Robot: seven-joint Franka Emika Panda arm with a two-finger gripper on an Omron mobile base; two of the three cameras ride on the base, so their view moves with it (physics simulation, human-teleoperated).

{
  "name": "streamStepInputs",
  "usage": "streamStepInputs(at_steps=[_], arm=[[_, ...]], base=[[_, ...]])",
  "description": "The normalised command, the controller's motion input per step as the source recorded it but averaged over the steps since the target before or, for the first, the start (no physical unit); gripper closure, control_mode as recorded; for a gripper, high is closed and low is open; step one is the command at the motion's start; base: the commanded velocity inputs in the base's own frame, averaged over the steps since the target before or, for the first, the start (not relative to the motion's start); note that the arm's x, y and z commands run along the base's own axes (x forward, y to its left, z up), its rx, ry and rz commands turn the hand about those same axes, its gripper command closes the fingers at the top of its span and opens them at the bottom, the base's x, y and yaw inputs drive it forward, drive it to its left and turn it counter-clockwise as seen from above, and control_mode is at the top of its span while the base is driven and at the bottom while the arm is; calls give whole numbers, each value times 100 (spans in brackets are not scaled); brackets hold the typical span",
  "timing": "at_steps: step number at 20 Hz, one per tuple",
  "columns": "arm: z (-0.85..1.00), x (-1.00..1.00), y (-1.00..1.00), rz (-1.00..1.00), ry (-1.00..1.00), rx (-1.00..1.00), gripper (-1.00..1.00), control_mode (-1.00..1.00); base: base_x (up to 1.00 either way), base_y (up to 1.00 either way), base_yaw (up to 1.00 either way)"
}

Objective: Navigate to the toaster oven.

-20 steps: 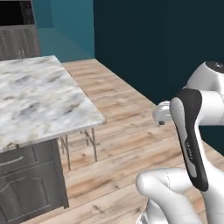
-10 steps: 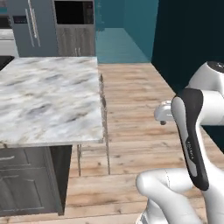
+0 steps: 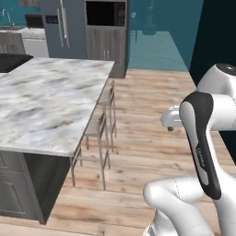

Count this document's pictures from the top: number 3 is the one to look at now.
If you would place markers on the white dishwasher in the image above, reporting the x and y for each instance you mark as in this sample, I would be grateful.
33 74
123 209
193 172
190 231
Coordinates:
36 43

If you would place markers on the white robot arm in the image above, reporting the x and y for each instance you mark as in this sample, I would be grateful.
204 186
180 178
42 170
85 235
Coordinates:
184 199

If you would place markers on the grey kitchen island cabinet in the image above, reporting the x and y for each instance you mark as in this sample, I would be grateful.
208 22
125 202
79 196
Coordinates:
18 187

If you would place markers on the grey wall cupboards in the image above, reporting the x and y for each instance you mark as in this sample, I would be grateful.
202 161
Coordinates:
30 2

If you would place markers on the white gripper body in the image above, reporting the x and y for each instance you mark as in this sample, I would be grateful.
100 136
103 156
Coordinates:
172 117

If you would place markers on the grey wood tall cupboard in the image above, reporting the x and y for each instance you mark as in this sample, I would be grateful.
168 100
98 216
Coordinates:
106 46

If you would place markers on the black hob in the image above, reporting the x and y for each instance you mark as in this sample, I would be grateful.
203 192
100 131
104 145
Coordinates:
10 61

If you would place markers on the black microwave oven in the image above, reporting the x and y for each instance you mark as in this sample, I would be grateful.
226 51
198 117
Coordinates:
34 21

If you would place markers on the black built-in oven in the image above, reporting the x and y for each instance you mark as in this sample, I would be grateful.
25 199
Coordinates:
105 13

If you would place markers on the grey base cupboards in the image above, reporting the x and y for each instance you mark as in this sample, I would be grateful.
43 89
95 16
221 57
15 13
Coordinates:
10 43

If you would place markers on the silver sink tap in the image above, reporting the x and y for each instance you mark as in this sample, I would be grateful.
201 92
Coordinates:
8 17

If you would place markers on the grey steel fridge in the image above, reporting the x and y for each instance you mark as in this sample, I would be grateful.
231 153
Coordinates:
66 27

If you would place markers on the grey metal bar stool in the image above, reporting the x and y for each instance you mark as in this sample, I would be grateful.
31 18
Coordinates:
108 98
98 129

